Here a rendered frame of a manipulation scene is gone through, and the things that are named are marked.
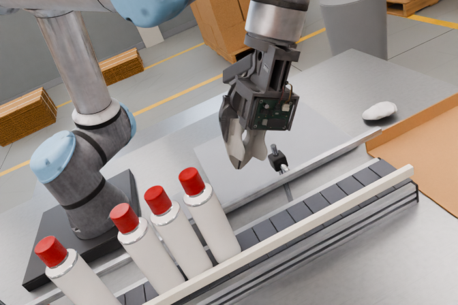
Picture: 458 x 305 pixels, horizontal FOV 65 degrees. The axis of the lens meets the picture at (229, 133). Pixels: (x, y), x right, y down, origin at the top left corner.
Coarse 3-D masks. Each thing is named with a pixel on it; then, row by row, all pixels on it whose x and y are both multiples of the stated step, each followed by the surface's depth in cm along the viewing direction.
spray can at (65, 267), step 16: (48, 240) 53; (48, 256) 52; (64, 256) 54; (48, 272) 54; (64, 272) 53; (80, 272) 55; (64, 288) 55; (80, 288) 56; (96, 288) 58; (80, 304) 57; (96, 304) 58; (112, 304) 61
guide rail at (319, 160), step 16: (352, 144) 68; (320, 160) 67; (288, 176) 67; (256, 192) 66; (224, 208) 65; (192, 224) 64; (160, 240) 63; (128, 256) 63; (96, 272) 62; (32, 304) 61
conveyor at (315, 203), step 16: (384, 160) 73; (368, 176) 71; (320, 192) 72; (336, 192) 70; (352, 192) 69; (384, 192) 67; (288, 208) 71; (304, 208) 70; (320, 208) 68; (352, 208) 66; (256, 224) 70; (272, 224) 70; (288, 224) 68; (240, 240) 68; (256, 240) 67; (272, 256) 63; (240, 272) 63; (144, 288) 66; (208, 288) 62; (128, 304) 65; (176, 304) 61
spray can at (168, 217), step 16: (160, 192) 54; (160, 208) 55; (176, 208) 56; (160, 224) 55; (176, 224) 56; (176, 240) 57; (192, 240) 59; (176, 256) 60; (192, 256) 60; (208, 256) 64; (192, 272) 61
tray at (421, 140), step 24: (456, 96) 85; (408, 120) 84; (432, 120) 85; (456, 120) 83; (384, 144) 84; (408, 144) 81; (432, 144) 79; (456, 144) 77; (432, 168) 73; (456, 168) 72; (432, 192) 69; (456, 192) 67; (456, 216) 63
